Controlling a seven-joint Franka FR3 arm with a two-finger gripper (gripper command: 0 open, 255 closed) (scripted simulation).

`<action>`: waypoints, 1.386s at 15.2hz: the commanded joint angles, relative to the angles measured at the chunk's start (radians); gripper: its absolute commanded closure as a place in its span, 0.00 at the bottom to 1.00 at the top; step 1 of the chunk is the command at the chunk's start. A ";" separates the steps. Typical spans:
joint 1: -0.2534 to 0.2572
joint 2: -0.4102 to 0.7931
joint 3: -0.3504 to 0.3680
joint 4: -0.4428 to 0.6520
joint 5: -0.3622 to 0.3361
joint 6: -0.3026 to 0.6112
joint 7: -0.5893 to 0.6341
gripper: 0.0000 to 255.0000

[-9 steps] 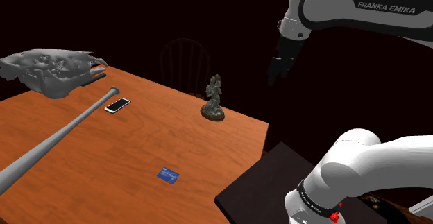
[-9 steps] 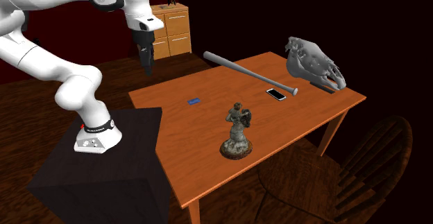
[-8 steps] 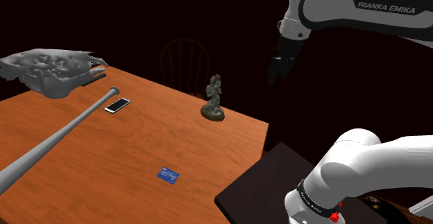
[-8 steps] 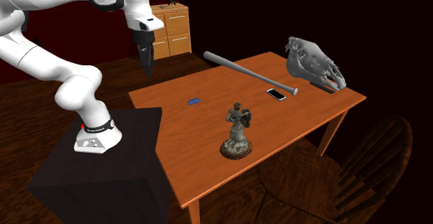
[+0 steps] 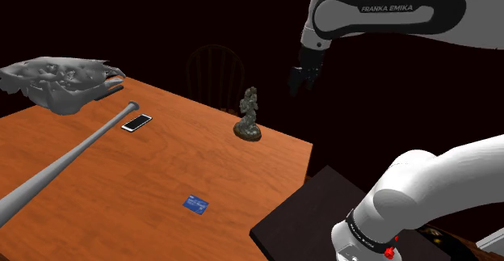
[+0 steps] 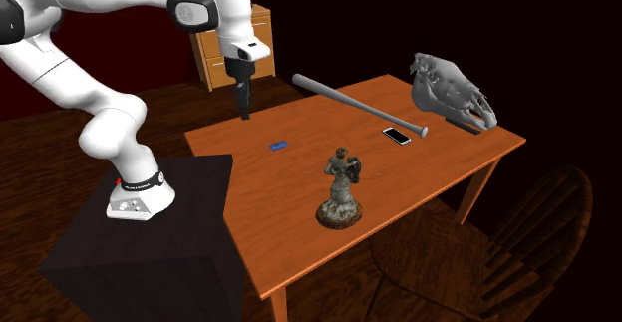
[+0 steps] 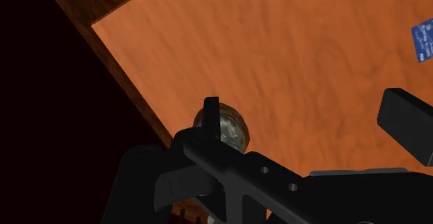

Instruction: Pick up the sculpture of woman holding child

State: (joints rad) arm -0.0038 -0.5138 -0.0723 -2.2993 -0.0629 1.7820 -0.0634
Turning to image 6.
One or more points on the white smartphone with black screen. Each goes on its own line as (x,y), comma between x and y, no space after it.
(396,135)

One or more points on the grey figurine on brown base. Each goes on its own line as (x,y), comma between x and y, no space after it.
(340,190)

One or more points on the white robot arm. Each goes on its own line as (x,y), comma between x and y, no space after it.
(97,83)

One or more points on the light wooden chest of drawers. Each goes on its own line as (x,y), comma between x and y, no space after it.
(209,53)

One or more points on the dark wooden chair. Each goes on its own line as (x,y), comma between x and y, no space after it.
(486,258)

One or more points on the small blue card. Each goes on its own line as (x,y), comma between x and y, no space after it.
(278,145)

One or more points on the dark robot stand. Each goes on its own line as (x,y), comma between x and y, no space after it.
(160,258)

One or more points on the orange wooden table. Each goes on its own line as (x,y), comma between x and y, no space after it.
(291,199)

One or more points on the grey baseball bat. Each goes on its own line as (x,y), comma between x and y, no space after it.
(350,102)

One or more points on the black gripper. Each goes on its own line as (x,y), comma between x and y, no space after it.
(239,70)

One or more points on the grey animal skull on stand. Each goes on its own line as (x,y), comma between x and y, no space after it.
(447,92)

